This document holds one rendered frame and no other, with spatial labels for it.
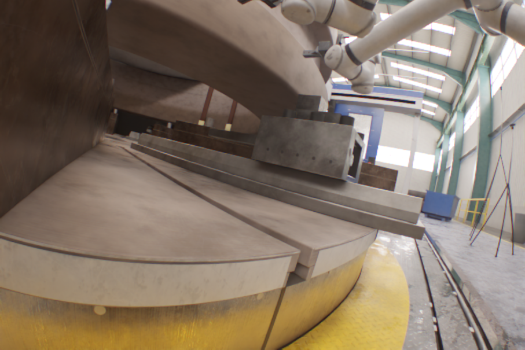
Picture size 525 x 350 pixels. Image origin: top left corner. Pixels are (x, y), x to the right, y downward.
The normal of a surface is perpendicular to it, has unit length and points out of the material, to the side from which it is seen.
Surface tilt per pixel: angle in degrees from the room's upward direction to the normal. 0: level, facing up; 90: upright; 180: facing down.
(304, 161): 90
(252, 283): 90
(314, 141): 90
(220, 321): 90
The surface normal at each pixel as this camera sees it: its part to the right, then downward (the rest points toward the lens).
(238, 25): 0.70, 0.14
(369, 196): -0.43, -0.47
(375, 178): -0.18, -0.10
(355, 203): -0.53, -0.18
